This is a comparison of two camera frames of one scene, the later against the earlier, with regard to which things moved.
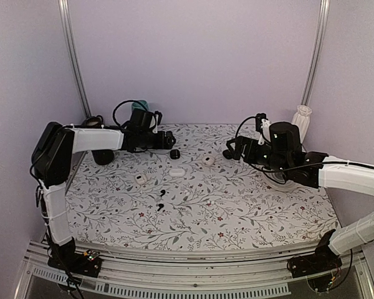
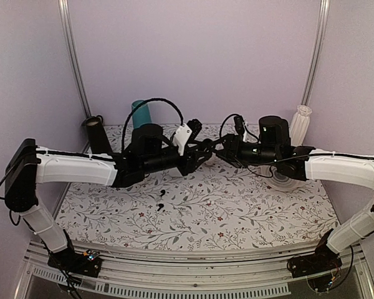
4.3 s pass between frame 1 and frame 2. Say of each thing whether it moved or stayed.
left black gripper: moved
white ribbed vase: stayed
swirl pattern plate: stayed
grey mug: stayed
